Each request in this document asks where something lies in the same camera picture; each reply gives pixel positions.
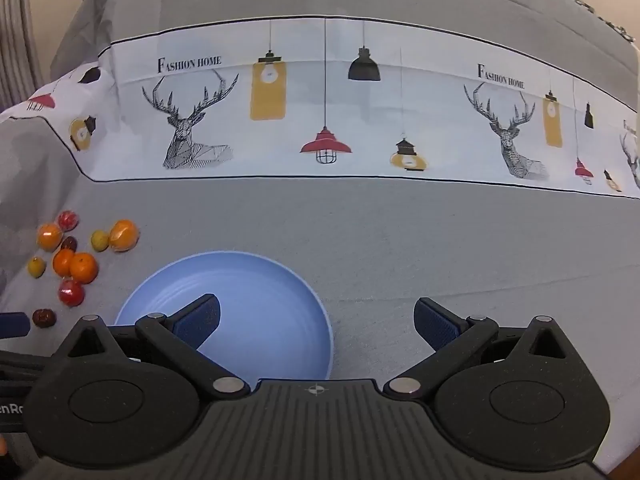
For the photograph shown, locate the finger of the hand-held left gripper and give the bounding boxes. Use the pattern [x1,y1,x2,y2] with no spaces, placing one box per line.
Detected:
[0,349,52,377]
[0,312,31,338]

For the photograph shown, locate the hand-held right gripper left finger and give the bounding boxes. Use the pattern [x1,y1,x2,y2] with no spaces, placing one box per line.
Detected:
[54,294,251,402]

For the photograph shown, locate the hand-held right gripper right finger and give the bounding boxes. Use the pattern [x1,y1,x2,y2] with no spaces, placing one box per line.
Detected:
[382,297,584,402]

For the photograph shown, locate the blue plate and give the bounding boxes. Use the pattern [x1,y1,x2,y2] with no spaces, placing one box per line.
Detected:
[114,251,335,381]

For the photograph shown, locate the bare orange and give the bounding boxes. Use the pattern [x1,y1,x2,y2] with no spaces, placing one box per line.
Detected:
[69,252,99,285]
[52,249,75,278]

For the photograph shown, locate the plastic-wrapped orange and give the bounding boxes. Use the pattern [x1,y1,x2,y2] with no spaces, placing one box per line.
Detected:
[37,223,64,253]
[108,219,140,253]

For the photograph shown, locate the grey curtain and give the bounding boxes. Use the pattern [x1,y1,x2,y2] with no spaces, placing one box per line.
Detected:
[0,0,51,111]

